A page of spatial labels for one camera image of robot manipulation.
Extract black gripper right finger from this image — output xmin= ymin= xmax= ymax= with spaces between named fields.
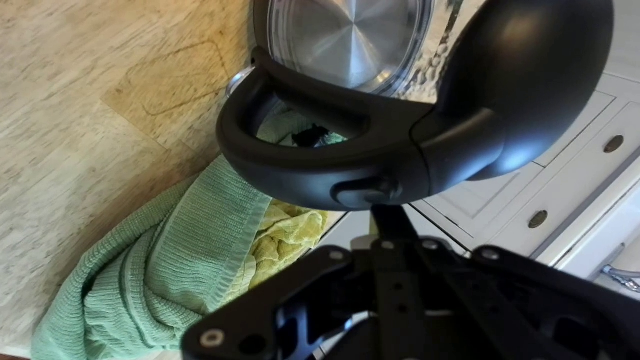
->
xmin=470 ymin=247 xmax=640 ymax=360

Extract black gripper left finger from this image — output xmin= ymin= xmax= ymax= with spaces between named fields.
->
xmin=180 ymin=247 xmax=352 ymax=360

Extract glass electric kettle black handle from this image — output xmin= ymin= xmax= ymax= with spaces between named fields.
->
xmin=218 ymin=0 xmax=614 ymax=211

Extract white lower kitchen cabinets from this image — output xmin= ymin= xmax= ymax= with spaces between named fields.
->
xmin=317 ymin=0 xmax=640 ymax=297

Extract yellow cloth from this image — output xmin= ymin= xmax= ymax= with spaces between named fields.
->
xmin=227 ymin=201 xmax=340 ymax=299

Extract green knitted cloth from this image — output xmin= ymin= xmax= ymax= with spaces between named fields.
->
xmin=30 ymin=108 xmax=348 ymax=360

